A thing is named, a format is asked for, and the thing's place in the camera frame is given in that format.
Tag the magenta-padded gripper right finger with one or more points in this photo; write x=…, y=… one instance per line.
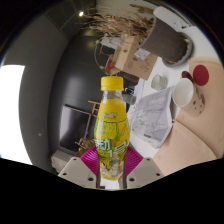
x=145, y=171

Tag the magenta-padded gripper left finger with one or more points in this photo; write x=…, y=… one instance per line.
x=78, y=171

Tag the yellow drink bottle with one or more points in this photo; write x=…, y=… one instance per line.
x=111, y=133

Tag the grey newspaper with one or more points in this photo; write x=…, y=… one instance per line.
x=151, y=116

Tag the wooden easel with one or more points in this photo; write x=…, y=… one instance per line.
x=94, y=103

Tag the grey glass bottle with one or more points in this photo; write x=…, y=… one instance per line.
x=129, y=98

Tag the cream dotted mug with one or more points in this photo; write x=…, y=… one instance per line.
x=191, y=100

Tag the long ceiling light panel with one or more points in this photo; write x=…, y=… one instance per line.
x=13, y=113

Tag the small glass jar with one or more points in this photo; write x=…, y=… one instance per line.
x=159, y=82

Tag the red box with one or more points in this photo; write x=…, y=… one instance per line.
x=110, y=65

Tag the flat round red coaster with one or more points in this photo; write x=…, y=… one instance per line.
x=201, y=75

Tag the cardboard box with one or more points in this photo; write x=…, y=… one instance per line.
x=133, y=60

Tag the grey plant saucer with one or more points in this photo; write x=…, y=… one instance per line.
x=190, y=50

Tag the dried plant in grey pot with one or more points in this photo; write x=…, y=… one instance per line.
x=163, y=40

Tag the round ceiling spotlight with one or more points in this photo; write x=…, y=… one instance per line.
x=81, y=13

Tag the dark wall screen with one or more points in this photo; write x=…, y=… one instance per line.
x=73, y=128

